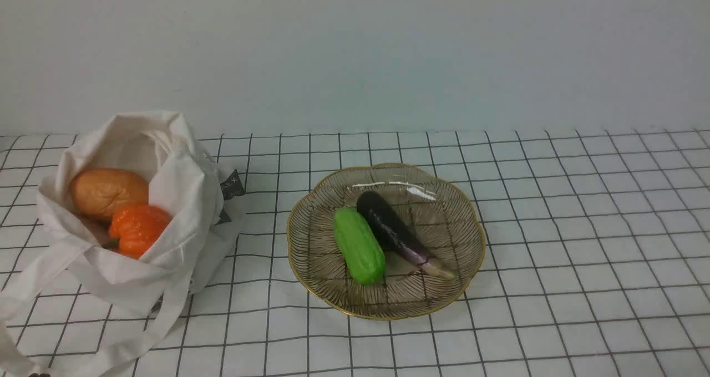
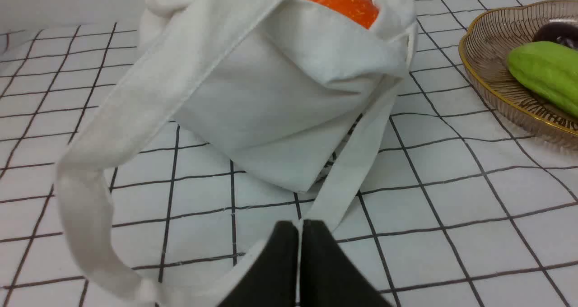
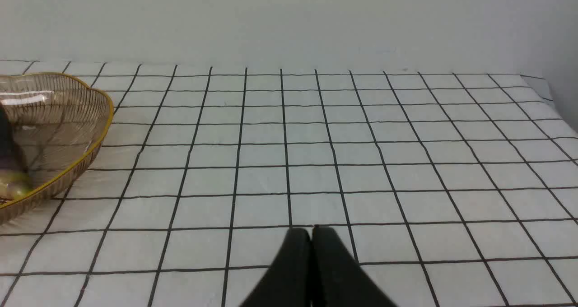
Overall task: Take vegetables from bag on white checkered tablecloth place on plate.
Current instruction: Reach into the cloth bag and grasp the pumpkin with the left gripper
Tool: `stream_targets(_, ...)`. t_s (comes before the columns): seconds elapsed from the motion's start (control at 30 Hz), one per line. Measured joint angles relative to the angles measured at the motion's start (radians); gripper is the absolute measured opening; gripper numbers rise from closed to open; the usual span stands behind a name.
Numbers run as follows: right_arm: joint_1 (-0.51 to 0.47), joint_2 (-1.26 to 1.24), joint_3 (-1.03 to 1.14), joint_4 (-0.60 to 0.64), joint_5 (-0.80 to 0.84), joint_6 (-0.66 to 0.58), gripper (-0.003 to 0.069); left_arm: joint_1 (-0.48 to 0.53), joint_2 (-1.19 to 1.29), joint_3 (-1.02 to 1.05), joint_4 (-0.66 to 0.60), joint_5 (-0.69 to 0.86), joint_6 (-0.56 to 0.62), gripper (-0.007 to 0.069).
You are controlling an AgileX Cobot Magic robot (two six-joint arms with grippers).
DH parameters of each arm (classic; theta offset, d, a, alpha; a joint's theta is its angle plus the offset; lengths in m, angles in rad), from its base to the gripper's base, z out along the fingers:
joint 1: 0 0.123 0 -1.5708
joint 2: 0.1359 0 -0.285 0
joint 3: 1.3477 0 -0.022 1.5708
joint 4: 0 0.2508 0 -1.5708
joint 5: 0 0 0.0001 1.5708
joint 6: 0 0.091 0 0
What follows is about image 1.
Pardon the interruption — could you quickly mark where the brown bread roll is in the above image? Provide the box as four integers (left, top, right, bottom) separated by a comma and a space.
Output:
69, 168, 149, 221

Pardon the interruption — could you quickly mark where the green cucumber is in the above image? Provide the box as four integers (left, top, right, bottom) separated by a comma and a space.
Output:
333, 208, 386, 284

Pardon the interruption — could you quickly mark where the gold-rimmed glass plate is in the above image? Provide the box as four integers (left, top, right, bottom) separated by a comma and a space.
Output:
287, 163, 487, 320

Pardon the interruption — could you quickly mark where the checkered white tablecloth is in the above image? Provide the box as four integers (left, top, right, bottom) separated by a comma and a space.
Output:
0, 128, 710, 377

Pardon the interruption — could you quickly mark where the white cloth tote bag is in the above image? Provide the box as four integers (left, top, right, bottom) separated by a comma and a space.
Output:
2, 111, 239, 376

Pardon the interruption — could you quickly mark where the orange pumpkin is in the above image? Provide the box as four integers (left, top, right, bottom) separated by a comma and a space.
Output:
104, 203, 172, 260

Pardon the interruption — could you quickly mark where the dark purple eggplant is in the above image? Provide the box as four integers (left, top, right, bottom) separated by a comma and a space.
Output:
357, 191, 457, 281

